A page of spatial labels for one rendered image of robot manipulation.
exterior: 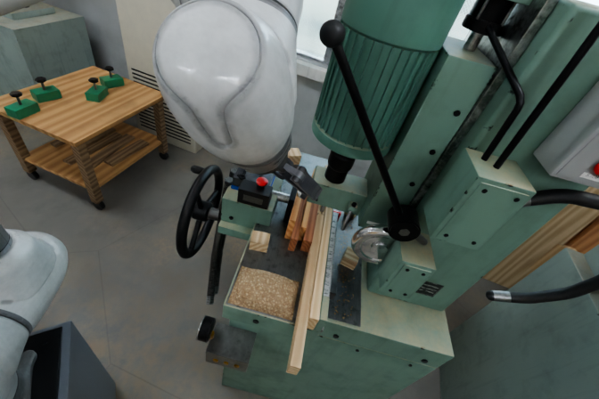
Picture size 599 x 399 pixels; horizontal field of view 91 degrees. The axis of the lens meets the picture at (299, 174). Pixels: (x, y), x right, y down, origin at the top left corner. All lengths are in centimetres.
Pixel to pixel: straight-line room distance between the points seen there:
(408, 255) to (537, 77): 36
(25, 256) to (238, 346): 54
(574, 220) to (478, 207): 164
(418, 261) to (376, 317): 28
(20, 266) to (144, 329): 90
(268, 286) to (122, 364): 106
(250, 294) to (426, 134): 47
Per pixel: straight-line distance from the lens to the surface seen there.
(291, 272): 74
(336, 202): 74
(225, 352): 95
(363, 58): 51
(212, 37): 21
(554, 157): 57
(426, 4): 49
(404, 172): 63
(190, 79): 21
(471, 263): 80
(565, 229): 220
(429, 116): 57
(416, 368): 102
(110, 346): 168
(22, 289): 88
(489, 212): 56
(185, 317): 166
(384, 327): 87
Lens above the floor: 152
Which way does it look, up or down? 40 degrees down
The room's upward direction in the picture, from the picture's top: 15 degrees clockwise
